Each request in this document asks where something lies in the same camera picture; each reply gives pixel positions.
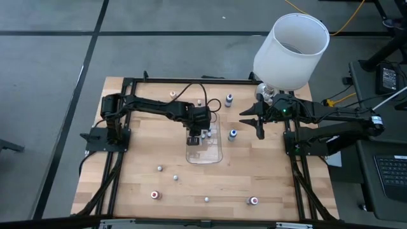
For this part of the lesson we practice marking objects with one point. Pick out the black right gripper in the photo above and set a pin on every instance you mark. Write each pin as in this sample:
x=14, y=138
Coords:
x=280, y=109

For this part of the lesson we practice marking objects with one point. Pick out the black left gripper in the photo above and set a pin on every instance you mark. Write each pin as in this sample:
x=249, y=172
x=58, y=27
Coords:
x=200, y=119

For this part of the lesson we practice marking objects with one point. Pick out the small red food coloring bottle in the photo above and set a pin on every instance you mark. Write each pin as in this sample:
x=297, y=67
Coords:
x=159, y=168
x=203, y=136

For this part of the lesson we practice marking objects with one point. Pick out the large yellow food coloring bottle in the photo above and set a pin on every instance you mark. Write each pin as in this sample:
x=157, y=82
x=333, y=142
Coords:
x=173, y=94

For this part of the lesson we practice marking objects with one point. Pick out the large pink food coloring bottle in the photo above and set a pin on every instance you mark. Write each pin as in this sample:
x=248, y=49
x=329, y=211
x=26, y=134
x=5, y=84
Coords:
x=253, y=200

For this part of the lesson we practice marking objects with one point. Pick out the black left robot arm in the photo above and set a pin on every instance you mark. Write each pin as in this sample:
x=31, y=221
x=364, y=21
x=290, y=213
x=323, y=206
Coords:
x=152, y=106

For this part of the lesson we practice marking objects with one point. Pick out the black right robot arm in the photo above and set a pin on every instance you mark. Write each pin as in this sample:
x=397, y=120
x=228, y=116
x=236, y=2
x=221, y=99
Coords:
x=337, y=132

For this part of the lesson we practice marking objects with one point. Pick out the large blue food coloring bottle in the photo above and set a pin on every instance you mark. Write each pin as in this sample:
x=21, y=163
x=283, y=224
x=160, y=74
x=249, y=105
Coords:
x=232, y=135

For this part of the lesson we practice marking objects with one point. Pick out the large purple food coloring bottle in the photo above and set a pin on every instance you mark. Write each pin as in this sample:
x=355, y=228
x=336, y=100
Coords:
x=228, y=101

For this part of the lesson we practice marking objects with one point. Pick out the large red food coloring bottle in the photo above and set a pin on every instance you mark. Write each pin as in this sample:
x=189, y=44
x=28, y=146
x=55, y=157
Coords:
x=155, y=195

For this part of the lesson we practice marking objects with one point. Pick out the clear plastic bin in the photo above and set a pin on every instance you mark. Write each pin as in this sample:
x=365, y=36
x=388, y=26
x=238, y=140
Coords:
x=206, y=154

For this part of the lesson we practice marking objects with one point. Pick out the white lamp shade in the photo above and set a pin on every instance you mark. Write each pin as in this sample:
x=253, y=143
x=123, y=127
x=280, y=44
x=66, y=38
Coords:
x=286, y=63

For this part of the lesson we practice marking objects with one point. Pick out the white paper sheet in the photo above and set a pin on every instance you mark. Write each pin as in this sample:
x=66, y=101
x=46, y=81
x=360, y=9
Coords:
x=334, y=160

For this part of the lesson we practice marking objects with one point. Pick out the black side desk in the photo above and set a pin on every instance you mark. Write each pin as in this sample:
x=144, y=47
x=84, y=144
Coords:
x=369, y=191

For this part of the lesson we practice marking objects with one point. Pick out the white rod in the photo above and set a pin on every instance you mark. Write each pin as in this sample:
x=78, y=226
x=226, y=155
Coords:
x=389, y=98

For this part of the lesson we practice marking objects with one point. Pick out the black power adapter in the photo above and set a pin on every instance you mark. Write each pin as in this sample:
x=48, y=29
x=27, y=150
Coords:
x=388, y=78

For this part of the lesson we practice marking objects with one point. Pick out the black laptop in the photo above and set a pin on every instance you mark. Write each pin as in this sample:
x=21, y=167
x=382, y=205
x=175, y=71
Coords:
x=392, y=175

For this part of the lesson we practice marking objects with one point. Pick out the black chair leg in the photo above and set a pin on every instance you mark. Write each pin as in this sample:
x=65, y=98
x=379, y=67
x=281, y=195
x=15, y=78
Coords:
x=9, y=145

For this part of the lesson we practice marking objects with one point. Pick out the black aluminium table frame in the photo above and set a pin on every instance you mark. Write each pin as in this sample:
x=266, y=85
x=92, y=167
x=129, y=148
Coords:
x=190, y=80

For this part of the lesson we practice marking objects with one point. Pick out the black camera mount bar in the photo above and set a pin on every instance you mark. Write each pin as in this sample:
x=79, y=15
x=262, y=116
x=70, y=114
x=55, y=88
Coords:
x=203, y=223

